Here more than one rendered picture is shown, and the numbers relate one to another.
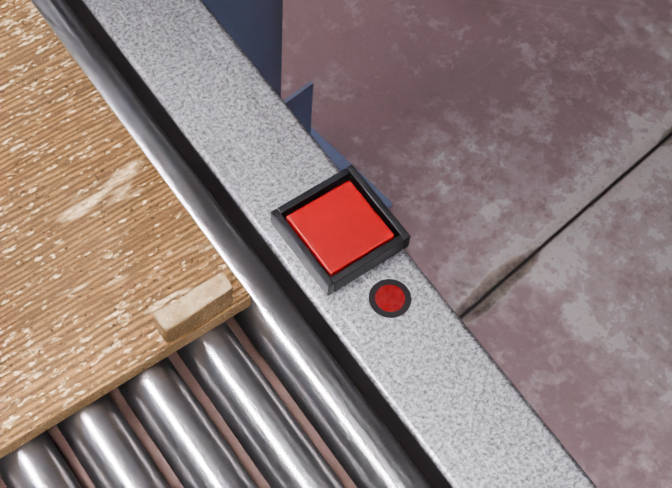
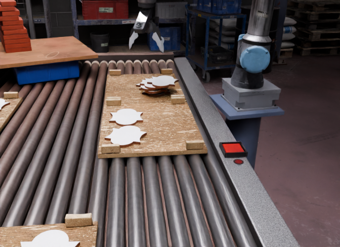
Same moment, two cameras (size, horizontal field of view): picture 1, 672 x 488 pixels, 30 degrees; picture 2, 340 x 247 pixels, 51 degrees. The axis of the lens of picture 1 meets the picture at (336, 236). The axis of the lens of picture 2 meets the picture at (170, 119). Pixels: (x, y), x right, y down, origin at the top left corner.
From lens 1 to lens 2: 0.70 m
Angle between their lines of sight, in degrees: 43
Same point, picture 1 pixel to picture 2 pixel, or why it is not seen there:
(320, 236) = (227, 148)
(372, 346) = (230, 166)
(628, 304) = not seen: outside the picture
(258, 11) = not seen: hidden behind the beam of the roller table
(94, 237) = (181, 135)
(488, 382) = (254, 178)
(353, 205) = (238, 146)
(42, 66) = (186, 116)
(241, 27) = not seen: hidden behind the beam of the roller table
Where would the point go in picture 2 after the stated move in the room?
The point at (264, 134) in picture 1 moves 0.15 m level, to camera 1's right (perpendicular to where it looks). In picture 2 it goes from (225, 136) to (265, 148)
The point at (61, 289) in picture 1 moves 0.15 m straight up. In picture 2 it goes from (171, 138) to (171, 97)
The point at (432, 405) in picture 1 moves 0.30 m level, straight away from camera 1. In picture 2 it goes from (238, 177) to (292, 145)
